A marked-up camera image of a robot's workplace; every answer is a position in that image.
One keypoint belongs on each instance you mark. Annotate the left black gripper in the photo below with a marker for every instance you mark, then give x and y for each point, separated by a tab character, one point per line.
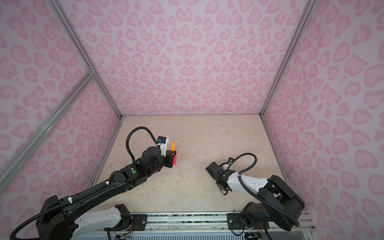
170	157

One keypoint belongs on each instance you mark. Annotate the pink marker pen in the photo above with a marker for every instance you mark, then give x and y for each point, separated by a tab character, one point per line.
175	160

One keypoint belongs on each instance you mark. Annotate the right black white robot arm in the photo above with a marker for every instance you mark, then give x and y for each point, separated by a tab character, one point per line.
278	203

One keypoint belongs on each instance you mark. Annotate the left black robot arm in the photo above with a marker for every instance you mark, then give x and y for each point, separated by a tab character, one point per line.
63	219

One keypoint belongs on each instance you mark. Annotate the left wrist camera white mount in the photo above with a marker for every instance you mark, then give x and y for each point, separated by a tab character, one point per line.
162	143

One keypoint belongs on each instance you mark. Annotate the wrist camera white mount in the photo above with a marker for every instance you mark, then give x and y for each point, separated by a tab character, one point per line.
162	143
230	163

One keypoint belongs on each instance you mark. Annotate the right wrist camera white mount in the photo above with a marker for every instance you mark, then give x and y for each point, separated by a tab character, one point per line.
230	163

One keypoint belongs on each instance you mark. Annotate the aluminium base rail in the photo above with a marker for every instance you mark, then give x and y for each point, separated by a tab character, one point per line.
203	226

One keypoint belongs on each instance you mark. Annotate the aluminium frame strut left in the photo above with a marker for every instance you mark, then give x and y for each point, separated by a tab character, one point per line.
18	161

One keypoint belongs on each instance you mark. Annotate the aluminium frame corner post left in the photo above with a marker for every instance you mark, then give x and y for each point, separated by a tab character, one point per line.
80	48

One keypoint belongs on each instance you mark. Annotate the aluminium frame corner post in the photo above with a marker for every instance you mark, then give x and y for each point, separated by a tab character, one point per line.
80	48
297	34

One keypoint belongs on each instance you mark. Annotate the aluminium frame corner post right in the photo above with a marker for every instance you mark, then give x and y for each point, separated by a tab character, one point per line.
297	34

